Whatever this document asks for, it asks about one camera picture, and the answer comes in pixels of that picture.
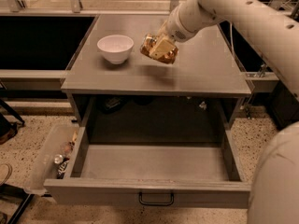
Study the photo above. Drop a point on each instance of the black drawer handle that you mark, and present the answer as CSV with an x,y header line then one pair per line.
x,y
156,199

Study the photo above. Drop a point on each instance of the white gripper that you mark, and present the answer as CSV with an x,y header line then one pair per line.
x,y
174,32

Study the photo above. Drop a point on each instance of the white ceramic bowl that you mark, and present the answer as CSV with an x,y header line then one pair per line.
x,y
116,49

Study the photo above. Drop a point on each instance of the snack packet in bin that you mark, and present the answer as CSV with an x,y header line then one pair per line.
x,y
61,169

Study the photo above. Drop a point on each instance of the clear plastic bin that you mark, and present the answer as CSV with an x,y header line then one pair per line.
x,y
44,166

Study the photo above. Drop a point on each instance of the silver can in bin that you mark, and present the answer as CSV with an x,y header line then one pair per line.
x,y
58,159

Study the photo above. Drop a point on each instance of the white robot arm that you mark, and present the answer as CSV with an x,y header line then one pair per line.
x,y
274,195

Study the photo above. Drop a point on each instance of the grey open top drawer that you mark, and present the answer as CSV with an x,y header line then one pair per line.
x,y
195,161

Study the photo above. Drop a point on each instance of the grey counter cabinet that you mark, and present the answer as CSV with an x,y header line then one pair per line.
x,y
203,73

